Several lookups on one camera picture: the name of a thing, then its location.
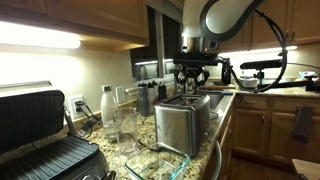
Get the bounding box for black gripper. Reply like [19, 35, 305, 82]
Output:
[172, 65, 212, 95]

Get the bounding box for stainless steel toaster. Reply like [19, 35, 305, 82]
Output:
[154, 93, 212, 158]

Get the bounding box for wooden cutting board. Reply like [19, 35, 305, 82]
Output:
[199, 83, 237, 92]

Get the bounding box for stainless kitchen sink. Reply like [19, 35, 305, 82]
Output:
[196, 89, 226, 111]

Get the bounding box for black pepper grinder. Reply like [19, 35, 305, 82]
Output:
[157, 83, 168, 102]

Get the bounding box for black soda maker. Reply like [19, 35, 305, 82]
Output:
[221, 57, 232, 85]

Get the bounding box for white bottle black cap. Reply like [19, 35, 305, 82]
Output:
[147, 81, 158, 107]

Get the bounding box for dark kitchen window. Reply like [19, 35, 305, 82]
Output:
[129, 6, 184, 83]

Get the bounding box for dark grey water bottle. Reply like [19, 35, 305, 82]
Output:
[137, 83, 152, 118]

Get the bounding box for white food processor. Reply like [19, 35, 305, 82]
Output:
[238, 74, 259, 90]

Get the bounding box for thin under-cabinet light strip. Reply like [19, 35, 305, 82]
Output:
[218, 45, 299, 58]

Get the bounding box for wooden lower cabinets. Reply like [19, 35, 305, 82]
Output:
[218, 93, 320, 180]

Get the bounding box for stainless dishwasher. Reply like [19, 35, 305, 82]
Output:
[203, 139, 224, 180]

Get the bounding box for clear glass baking dish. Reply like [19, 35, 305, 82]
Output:
[123, 142, 193, 180]

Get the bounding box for wooden upper cabinet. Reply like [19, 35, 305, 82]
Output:
[0, 0, 150, 53]

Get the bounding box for dark hanging towel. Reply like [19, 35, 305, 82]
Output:
[291, 104, 314, 144]

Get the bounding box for light wooden board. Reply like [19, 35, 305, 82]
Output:
[291, 158, 320, 180]

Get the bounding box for bright under-cabinet light strip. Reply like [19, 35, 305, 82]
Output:
[0, 21, 82, 50]

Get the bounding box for black panini grill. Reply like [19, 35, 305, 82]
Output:
[0, 80, 111, 180]

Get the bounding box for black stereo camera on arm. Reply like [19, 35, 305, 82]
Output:
[239, 58, 287, 71]

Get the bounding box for white light switch plate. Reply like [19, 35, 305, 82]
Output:
[114, 85, 126, 104]

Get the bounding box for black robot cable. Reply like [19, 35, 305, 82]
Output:
[216, 8, 289, 94]

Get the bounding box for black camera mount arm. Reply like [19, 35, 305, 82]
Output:
[254, 69, 320, 93]

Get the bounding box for black power plug cable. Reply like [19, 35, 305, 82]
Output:
[74, 99, 103, 139]

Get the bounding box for wooden upper cabinets with handles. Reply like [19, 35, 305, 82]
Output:
[213, 0, 320, 56]

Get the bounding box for white wall power outlet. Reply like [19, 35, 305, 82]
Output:
[68, 94, 86, 120]

